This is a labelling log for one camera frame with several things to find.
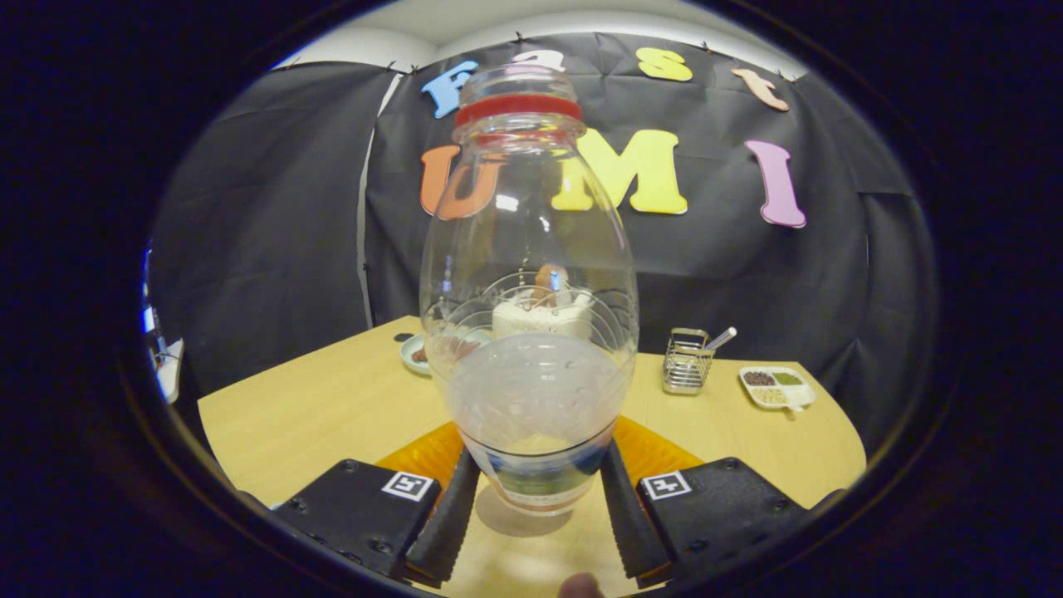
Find white divided snack tray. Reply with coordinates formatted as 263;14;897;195
739;366;817;413

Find clear plastic juice bottle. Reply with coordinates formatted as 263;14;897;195
419;65;640;516

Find metal wire rack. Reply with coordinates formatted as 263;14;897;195
662;328;715;395

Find cream toaster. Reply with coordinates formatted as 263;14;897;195
492;287;595;341

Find wooden table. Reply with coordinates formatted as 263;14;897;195
197;314;867;598

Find toasted bread slice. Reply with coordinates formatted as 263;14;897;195
531;264;570;304

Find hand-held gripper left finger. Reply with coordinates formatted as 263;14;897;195
272;422;483;582

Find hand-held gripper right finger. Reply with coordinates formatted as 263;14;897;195
600;415;811;580

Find pale green plate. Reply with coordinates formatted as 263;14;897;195
399;332;491;376

